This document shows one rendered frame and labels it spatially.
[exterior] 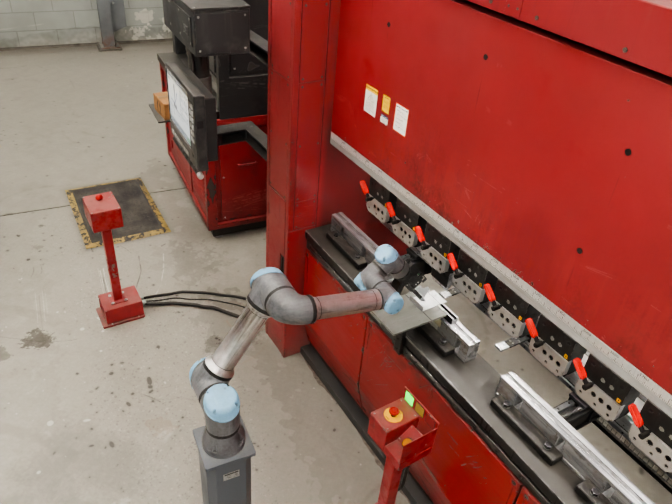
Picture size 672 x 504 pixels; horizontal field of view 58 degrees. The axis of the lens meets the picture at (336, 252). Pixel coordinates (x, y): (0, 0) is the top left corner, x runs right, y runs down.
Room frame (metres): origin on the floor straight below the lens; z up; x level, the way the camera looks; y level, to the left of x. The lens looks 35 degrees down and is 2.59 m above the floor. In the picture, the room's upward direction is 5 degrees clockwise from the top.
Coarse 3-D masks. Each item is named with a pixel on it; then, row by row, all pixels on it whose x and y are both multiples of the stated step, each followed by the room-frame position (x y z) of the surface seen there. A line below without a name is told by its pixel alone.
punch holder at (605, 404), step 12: (588, 360) 1.35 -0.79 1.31; (588, 372) 1.34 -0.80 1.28; (600, 372) 1.31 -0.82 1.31; (612, 372) 1.28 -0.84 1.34; (576, 384) 1.35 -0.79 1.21; (600, 384) 1.30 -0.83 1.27; (612, 384) 1.27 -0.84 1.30; (624, 384) 1.25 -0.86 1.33; (588, 396) 1.31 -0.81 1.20; (600, 396) 1.28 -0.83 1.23; (612, 396) 1.26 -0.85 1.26; (624, 396) 1.23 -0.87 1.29; (636, 396) 1.27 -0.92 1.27; (600, 408) 1.27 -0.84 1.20; (612, 408) 1.24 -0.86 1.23; (624, 408) 1.25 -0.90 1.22; (612, 420) 1.23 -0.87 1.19
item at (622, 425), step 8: (384, 224) 2.67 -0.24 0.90; (392, 232) 2.61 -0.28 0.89; (416, 248) 2.46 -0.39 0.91; (480, 304) 2.07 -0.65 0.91; (488, 304) 2.02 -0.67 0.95; (520, 344) 1.85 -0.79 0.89; (528, 344) 1.82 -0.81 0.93; (528, 352) 1.81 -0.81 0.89; (584, 360) 1.70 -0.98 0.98; (560, 376) 1.68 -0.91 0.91; (568, 376) 1.65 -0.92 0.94; (576, 376) 1.63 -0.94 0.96; (568, 384) 1.64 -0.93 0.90; (576, 392) 1.61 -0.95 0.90; (640, 400) 1.52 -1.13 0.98; (592, 408) 1.54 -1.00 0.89; (640, 408) 1.48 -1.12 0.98; (624, 416) 1.45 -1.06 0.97; (616, 424) 1.46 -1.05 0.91; (624, 424) 1.44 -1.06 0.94; (632, 424) 1.42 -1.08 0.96; (624, 432) 1.43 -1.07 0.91; (656, 464) 1.32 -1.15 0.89
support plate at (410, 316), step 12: (408, 300) 1.94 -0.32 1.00; (372, 312) 1.85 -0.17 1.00; (384, 312) 1.85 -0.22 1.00; (408, 312) 1.86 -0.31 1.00; (420, 312) 1.87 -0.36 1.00; (432, 312) 1.88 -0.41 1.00; (444, 312) 1.88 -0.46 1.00; (384, 324) 1.78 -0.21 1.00; (396, 324) 1.79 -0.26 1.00; (408, 324) 1.79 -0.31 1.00; (420, 324) 1.80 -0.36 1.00
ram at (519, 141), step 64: (384, 0) 2.39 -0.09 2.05; (448, 0) 2.10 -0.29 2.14; (384, 64) 2.35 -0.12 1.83; (448, 64) 2.05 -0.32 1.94; (512, 64) 1.83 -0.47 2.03; (576, 64) 1.65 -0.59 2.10; (384, 128) 2.31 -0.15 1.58; (448, 128) 2.00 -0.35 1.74; (512, 128) 1.77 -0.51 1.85; (576, 128) 1.59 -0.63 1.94; (640, 128) 1.45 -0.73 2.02; (448, 192) 1.95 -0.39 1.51; (512, 192) 1.72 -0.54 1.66; (576, 192) 1.54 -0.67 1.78; (640, 192) 1.40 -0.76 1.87; (512, 256) 1.66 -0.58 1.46; (576, 256) 1.48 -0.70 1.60; (640, 256) 1.34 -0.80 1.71; (576, 320) 1.42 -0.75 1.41; (640, 320) 1.28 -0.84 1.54; (640, 384) 1.22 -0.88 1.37
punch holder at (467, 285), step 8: (464, 256) 1.83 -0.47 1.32; (464, 264) 1.82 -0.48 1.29; (472, 264) 1.79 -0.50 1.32; (480, 264) 1.76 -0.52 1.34; (464, 272) 1.81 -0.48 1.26; (472, 272) 1.78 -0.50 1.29; (480, 272) 1.75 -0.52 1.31; (488, 272) 1.73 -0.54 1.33; (456, 280) 1.83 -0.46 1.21; (464, 280) 1.80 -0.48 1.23; (472, 280) 1.77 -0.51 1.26; (480, 280) 1.74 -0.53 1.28; (488, 280) 1.74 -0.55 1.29; (496, 280) 1.76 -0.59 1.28; (464, 288) 1.79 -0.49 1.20; (472, 288) 1.76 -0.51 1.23; (480, 288) 1.74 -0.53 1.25; (472, 296) 1.75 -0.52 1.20; (480, 296) 1.73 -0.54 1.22
